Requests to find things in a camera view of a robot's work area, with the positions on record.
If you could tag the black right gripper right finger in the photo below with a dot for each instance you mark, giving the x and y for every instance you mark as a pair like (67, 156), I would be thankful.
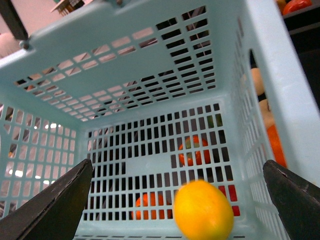
(296, 200)

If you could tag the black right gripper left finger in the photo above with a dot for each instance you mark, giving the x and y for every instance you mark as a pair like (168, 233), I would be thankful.
(54, 213)

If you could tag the yellow lemon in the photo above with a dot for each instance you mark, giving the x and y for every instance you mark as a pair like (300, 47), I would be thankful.
(202, 212)

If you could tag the large light blue basket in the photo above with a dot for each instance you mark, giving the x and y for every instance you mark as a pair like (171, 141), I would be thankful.
(124, 84)

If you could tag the large orange mandarin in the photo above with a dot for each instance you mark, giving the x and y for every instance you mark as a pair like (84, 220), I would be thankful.
(276, 146)

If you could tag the orange persimmon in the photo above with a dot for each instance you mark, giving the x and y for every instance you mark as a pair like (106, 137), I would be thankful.
(192, 153)

